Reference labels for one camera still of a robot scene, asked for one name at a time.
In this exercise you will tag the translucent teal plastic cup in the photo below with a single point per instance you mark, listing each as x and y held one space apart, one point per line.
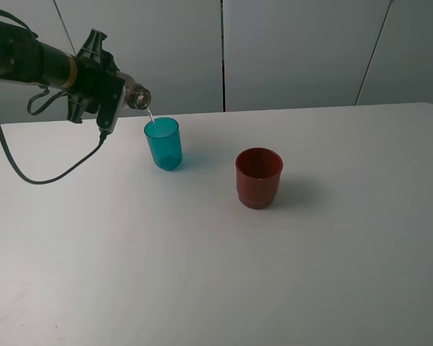
163 138

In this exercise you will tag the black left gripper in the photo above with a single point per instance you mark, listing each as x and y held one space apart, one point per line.
93 68

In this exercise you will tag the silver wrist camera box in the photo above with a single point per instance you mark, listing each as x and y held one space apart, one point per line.
111 102

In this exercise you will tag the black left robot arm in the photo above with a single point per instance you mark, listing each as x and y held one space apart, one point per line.
26 60

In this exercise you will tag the red plastic cup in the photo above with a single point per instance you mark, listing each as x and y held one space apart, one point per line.
258 172

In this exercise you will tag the clear smoky plastic bottle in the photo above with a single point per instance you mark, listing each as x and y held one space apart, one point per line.
137 97

